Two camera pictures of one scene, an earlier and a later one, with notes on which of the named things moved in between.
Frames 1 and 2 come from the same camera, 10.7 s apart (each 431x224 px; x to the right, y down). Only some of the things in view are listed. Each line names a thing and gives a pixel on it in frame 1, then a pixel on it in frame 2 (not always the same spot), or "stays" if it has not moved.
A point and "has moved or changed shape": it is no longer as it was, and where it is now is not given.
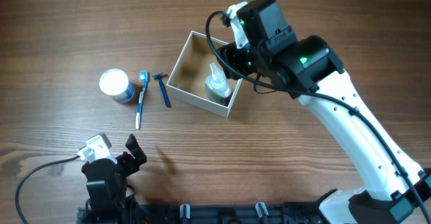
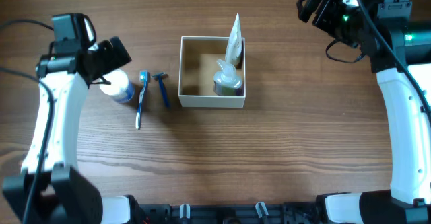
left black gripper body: (126, 165) to (109, 58)
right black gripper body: (242, 60) to (341, 22)
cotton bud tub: (116, 84) stays
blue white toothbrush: (143, 77) stays
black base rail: (298, 212) stays
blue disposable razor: (159, 76) stays
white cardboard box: (190, 71) has moved or changed shape
